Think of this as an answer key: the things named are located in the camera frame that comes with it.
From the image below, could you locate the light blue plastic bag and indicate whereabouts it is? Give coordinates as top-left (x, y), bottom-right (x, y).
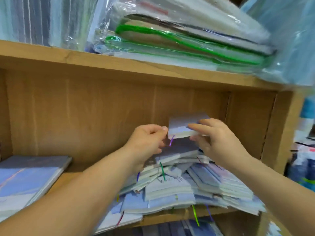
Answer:
top-left (241, 0), bottom-right (315, 88)

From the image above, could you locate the pile of small notebooks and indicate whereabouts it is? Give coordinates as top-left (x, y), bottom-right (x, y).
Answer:
top-left (96, 137), bottom-right (266, 233)

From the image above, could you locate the person's right forearm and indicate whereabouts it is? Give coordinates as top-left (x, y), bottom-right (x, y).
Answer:
top-left (231, 155), bottom-right (315, 236)

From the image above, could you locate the row of plastic wrapped folders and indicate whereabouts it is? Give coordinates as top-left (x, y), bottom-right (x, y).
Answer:
top-left (0, 0), bottom-right (106, 51)

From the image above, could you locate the stack of large blue notebooks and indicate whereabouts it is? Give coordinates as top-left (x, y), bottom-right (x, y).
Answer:
top-left (0, 155), bottom-right (73, 223)

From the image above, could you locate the person's left forearm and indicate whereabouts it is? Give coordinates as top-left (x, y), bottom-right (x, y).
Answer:
top-left (0, 147), bottom-right (143, 236)

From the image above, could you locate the wooden shelf unit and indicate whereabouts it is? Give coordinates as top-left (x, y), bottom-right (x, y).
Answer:
top-left (0, 39), bottom-right (306, 236)

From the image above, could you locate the stack of green edged packets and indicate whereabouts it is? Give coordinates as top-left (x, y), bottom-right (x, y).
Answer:
top-left (89, 0), bottom-right (276, 74)

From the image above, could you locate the row of patterned notebooks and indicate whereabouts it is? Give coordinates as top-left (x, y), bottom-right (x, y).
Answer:
top-left (143, 219), bottom-right (224, 236)

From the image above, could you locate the person's left hand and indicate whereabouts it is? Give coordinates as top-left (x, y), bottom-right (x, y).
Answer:
top-left (123, 124), bottom-right (169, 166)

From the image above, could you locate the person's right hand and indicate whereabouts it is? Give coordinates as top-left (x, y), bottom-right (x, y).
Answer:
top-left (187, 118), bottom-right (252, 168)

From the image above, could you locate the small white notebook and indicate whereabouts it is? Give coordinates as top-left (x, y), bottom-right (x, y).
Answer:
top-left (167, 114), bottom-right (211, 141)

